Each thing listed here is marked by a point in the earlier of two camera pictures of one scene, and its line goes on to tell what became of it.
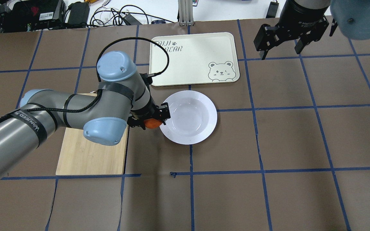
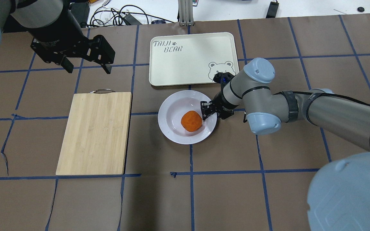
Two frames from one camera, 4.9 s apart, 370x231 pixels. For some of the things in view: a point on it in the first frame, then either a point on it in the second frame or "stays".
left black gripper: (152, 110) -> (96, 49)
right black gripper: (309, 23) -> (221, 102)
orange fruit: (152, 123) -> (191, 121)
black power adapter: (78, 15) stays
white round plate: (193, 117) stays
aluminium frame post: (185, 7) stays
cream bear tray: (195, 59) stays
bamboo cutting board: (79, 156) stays
